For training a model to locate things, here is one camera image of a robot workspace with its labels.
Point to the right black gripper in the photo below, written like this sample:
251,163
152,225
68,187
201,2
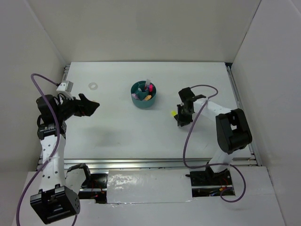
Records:
181,118

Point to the purple pink highlighter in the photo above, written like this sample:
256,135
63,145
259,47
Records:
135,96

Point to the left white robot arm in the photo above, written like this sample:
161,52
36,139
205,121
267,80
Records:
58,195

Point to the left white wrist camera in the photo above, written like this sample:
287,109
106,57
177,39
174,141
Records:
65,88

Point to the black yellow highlighter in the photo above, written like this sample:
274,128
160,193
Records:
174,114

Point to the teal round organizer container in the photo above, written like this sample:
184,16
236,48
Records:
143,94

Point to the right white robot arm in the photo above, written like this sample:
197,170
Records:
232,129

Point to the clear tape roll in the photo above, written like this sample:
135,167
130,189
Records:
93,86

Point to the white foil cover plate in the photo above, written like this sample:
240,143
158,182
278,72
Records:
148,186

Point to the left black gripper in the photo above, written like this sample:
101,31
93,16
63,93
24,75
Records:
85,107

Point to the orange highlighter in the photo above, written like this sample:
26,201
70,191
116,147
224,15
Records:
147,98

